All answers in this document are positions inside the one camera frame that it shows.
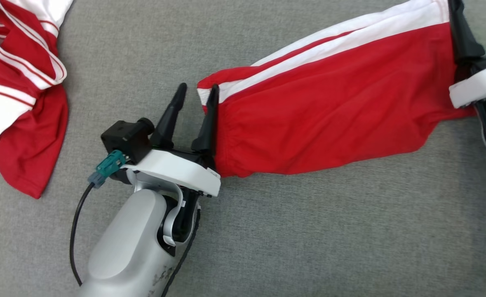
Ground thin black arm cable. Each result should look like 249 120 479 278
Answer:
160 208 202 297

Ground red shorts with white stripes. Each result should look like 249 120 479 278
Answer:
197 0 476 179

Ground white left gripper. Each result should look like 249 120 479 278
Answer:
121 82 221 198

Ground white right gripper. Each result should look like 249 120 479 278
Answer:
448 0 486 110

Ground black cable with teal connector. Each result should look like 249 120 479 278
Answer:
70 150 127 287

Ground red shirt with white sleeves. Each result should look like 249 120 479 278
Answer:
0 0 74 199

